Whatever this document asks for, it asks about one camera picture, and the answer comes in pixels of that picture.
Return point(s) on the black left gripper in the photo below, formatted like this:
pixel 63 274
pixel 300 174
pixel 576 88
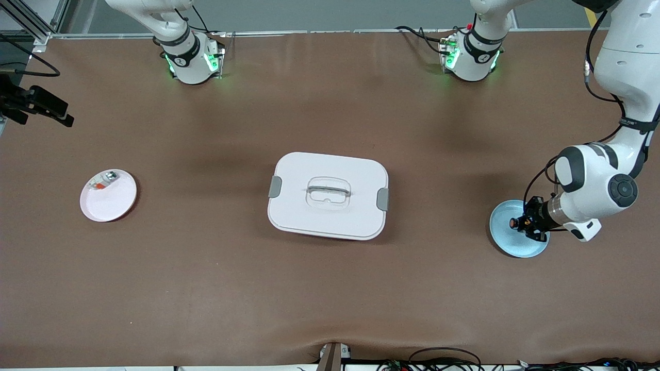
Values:
pixel 539 212

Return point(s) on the pink round plate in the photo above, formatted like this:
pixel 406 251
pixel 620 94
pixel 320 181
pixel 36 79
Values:
pixel 111 203

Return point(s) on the aluminium frame profile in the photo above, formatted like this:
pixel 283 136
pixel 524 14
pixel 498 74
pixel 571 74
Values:
pixel 58 18

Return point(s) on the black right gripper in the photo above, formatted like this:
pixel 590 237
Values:
pixel 20 99

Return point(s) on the orange black push-button switch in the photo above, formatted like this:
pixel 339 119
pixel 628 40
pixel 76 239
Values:
pixel 515 223

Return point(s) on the white lidded storage box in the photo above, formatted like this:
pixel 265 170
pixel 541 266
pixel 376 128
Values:
pixel 330 216

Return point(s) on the light blue round plate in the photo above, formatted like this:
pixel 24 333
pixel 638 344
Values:
pixel 508 242

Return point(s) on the brown camera mount bracket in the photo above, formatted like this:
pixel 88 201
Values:
pixel 332 358

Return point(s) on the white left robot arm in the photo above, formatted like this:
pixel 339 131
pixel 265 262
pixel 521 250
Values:
pixel 593 190

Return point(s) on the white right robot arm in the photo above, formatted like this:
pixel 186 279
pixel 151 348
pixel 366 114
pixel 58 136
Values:
pixel 191 64

